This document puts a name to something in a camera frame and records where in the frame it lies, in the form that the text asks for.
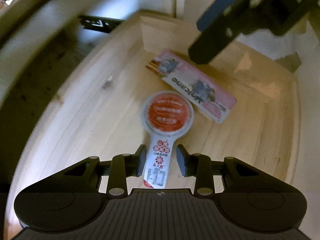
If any red round snack pack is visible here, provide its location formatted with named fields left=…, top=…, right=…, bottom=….
left=141, top=90, right=194, bottom=189

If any wooden drawer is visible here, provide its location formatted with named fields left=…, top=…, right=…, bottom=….
left=4, top=9, right=301, bottom=205

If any pink volcano snack box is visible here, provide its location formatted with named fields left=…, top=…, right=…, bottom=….
left=146, top=50, right=237, bottom=124

